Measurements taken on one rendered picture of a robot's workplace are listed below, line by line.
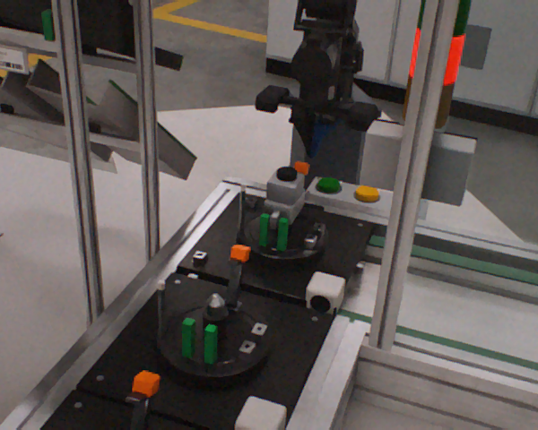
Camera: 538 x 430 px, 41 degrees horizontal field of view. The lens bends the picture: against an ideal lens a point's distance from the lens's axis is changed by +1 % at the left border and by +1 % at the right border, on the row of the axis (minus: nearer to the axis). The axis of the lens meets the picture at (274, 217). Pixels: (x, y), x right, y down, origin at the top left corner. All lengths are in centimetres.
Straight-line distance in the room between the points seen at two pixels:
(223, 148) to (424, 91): 91
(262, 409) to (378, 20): 349
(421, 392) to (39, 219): 77
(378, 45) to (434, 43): 343
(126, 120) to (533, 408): 66
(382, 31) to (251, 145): 259
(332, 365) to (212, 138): 87
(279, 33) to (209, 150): 285
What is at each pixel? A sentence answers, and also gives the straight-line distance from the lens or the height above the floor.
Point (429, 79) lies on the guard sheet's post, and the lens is 76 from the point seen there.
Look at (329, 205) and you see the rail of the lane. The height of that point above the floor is 96.
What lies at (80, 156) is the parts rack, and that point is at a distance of 89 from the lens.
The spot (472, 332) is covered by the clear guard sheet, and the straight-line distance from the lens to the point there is 91.
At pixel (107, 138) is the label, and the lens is 108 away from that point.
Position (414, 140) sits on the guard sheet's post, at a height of 125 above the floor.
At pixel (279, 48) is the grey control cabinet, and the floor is 18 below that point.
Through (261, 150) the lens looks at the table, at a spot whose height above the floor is 86.
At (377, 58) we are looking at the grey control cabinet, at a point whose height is 25.
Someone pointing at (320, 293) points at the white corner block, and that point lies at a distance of 97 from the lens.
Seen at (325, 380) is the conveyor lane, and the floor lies 95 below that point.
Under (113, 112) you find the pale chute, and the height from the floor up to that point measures 117.
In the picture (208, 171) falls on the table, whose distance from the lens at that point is 152.
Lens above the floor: 157
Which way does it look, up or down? 32 degrees down
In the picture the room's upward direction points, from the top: 4 degrees clockwise
